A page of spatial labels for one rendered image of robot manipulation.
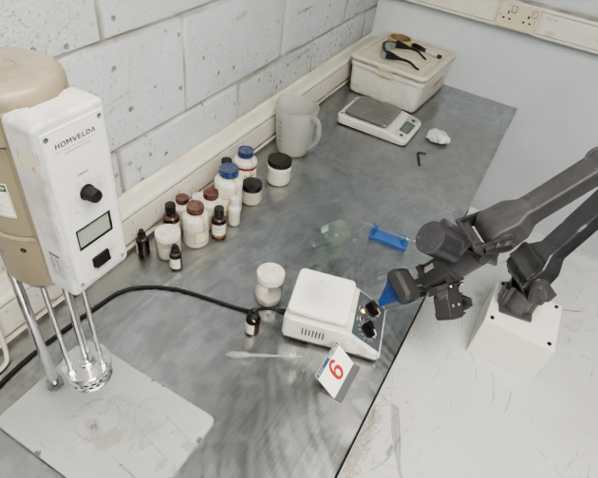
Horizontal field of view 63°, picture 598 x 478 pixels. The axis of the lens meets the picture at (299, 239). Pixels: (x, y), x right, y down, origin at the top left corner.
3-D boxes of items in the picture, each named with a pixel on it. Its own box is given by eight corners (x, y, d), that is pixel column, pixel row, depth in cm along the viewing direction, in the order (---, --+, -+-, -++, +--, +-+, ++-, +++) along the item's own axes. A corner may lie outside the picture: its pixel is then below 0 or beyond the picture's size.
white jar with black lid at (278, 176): (292, 185, 139) (295, 164, 135) (270, 188, 137) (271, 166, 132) (285, 172, 144) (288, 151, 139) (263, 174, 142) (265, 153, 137)
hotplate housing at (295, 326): (383, 315, 107) (392, 291, 102) (376, 364, 98) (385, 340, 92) (286, 289, 110) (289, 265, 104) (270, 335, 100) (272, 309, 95)
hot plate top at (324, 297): (356, 284, 102) (357, 281, 102) (346, 327, 94) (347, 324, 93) (301, 269, 104) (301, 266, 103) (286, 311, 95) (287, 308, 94)
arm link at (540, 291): (529, 271, 99) (544, 248, 95) (553, 305, 93) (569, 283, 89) (500, 272, 98) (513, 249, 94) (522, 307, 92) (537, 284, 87)
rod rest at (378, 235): (407, 244, 126) (411, 233, 124) (404, 251, 124) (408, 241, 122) (371, 229, 129) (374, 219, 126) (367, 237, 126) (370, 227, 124)
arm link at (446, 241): (500, 211, 85) (457, 186, 80) (524, 244, 80) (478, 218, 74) (454, 253, 91) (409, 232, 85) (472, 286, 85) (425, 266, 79)
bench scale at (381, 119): (403, 149, 163) (407, 136, 159) (334, 122, 170) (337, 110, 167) (420, 127, 176) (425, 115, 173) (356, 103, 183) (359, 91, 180)
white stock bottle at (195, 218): (178, 245, 116) (177, 210, 109) (189, 229, 120) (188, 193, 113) (203, 251, 115) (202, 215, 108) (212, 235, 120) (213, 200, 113)
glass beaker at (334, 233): (342, 243, 126) (317, 254, 121) (332, 220, 126) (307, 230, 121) (358, 238, 120) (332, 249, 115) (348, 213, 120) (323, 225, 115)
